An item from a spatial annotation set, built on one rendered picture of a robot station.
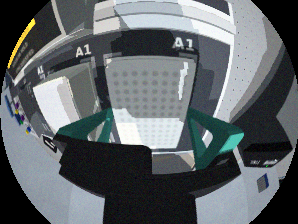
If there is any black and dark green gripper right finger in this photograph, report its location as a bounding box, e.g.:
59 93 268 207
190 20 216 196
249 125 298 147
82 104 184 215
187 107 244 170

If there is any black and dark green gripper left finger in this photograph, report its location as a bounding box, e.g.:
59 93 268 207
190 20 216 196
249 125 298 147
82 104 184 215
56 107 114 143

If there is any white benchtop lab instrument with lid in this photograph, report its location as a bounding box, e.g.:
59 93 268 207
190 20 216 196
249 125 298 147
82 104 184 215
232 48 298 187

